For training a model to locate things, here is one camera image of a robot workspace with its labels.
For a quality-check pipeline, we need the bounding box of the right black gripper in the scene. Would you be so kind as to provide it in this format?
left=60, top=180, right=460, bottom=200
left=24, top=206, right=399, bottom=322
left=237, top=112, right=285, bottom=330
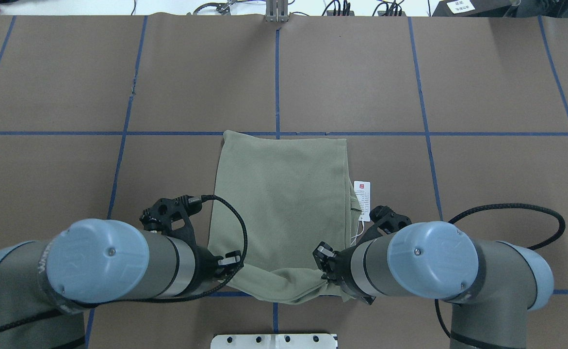
left=313, top=241, right=375, bottom=305

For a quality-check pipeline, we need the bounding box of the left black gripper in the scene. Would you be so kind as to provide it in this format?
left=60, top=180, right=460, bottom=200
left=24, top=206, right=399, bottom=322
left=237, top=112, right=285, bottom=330
left=193, top=246, right=243, bottom=292

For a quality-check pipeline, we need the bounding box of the olive green long-sleeve shirt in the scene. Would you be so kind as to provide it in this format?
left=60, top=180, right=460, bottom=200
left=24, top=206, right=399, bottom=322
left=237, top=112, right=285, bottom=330
left=214, top=130, right=361, bottom=305

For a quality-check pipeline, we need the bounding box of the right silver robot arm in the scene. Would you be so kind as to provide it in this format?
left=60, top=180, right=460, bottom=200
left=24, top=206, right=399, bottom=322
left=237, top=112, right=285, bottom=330
left=313, top=221, right=554, bottom=349

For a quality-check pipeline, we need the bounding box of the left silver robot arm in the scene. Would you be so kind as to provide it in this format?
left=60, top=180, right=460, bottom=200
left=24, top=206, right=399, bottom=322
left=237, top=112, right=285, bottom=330
left=0, top=219, right=247, bottom=349

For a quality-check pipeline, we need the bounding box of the white paper garment tag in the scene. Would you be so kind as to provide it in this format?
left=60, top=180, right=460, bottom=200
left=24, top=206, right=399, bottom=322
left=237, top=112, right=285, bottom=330
left=353, top=180, right=371, bottom=222

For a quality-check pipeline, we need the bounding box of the black power adapter with label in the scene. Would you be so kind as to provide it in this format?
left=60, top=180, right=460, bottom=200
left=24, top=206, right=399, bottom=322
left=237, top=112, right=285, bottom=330
left=431, top=0, right=521, bottom=17

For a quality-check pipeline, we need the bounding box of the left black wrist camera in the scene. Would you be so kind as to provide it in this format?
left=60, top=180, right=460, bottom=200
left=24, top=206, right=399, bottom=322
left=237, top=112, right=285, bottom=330
left=139, top=196, right=203, bottom=245

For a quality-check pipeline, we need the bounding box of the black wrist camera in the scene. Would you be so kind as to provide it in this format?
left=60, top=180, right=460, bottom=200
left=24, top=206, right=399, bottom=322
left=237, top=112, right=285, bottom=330
left=356, top=206, right=412, bottom=245
left=139, top=196, right=203, bottom=245

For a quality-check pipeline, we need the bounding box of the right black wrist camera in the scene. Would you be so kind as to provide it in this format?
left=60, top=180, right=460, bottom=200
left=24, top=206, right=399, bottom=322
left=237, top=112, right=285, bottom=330
left=356, top=206, right=412, bottom=245

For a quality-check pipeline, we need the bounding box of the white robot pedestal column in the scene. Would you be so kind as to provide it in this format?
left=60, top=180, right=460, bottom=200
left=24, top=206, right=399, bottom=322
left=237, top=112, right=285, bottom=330
left=210, top=333, right=339, bottom=349

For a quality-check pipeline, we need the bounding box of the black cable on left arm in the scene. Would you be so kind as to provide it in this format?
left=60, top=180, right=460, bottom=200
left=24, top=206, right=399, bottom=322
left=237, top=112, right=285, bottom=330
left=0, top=194, right=249, bottom=343

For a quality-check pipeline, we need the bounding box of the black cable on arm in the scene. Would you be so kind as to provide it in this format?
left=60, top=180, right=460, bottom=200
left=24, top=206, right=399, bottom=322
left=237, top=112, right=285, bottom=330
left=433, top=203, right=567, bottom=340
left=0, top=194, right=249, bottom=343

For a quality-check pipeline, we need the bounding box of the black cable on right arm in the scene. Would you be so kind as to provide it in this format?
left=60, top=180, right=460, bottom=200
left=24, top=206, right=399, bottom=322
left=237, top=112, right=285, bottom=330
left=433, top=203, right=567, bottom=340

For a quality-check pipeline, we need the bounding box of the aluminium frame post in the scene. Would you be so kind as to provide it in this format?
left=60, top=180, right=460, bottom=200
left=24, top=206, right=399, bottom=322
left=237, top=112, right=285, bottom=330
left=265, top=0, right=290, bottom=23

